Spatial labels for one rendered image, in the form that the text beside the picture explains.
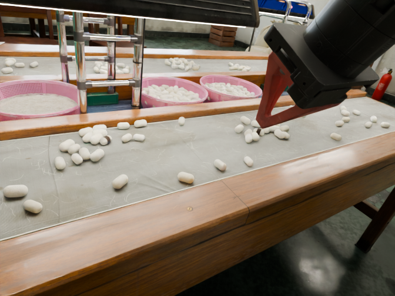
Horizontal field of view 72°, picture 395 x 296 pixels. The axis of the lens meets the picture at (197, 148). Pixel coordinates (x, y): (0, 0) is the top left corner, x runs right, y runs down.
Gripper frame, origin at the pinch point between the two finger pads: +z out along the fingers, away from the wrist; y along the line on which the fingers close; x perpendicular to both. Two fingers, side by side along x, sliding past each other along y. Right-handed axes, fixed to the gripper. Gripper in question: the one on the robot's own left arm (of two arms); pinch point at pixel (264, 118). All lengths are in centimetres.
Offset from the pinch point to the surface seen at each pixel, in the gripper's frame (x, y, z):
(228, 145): -13.0, -28.2, 35.6
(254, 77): -55, -88, 55
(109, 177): -13.2, 5.9, 36.0
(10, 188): -15.3, 22.8, 35.0
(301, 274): 38, -81, 92
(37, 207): -9.7, 19.8, 32.7
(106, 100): -55, -12, 63
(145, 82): -57, -27, 57
